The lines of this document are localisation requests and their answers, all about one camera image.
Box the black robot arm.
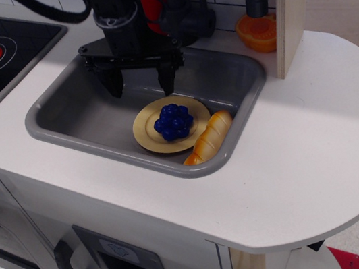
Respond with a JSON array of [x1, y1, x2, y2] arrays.
[[16, 0, 184, 98]]

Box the orange half toy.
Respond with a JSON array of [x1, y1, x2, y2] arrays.
[[235, 13, 277, 53]]

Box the grey sink basin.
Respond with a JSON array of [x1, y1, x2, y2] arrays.
[[25, 47, 266, 178]]

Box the red cloth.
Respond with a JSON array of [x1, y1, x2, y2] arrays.
[[328, 247, 359, 269]]

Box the grey dishwasher panel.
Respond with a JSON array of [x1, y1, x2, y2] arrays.
[[73, 225, 164, 269]]

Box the blue toy blueberries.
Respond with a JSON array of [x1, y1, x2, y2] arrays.
[[153, 103, 194, 142]]

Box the toy bread loaf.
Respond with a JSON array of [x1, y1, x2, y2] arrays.
[[184, 110, 233, 166]]

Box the wooden side panel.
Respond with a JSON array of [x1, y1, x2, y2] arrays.
[[276, 0, 306, 79]]

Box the dark grey toy faucet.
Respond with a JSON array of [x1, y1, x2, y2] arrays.
[[159, 0, 269, 44]]

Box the yellow toy plate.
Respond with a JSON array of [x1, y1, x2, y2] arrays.
[[133, 96, 211, 154]]

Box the red bottle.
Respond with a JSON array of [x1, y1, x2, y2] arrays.
[[140, 0, 167, 36]]

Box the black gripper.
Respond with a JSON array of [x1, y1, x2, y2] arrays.
[[78, 0, 184, 98]]

